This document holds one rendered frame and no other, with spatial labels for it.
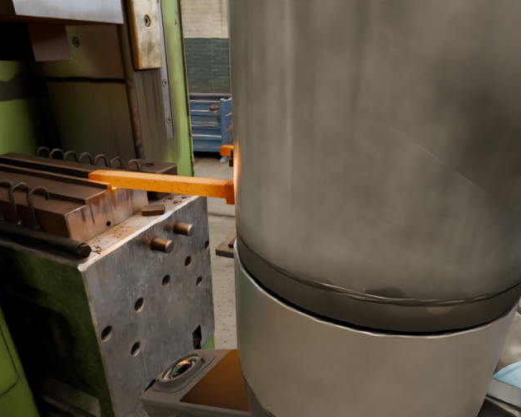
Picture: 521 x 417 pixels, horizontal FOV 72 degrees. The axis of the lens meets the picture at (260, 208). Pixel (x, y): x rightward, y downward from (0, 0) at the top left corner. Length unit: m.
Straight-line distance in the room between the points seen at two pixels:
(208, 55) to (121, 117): 7.84
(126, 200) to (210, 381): 0.60
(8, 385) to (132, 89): 0.68
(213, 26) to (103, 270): 8.25
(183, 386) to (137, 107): 0.84
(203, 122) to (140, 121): 3.40
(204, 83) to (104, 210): 8.25
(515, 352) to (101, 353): 0.62
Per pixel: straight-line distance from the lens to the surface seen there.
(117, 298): 0.72
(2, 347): 0.88
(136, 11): 0.98
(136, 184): 0.69
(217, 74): 8.74
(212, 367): 0.21
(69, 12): 0.68
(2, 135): 1.17
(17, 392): 0.95
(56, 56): 0.79
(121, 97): 1.00
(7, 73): 1.19
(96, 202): 0.72
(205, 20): 8.86
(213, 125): 4.34
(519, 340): 0.48
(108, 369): 0.78
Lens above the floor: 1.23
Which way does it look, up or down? 24 degrees down
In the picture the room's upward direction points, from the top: straight up
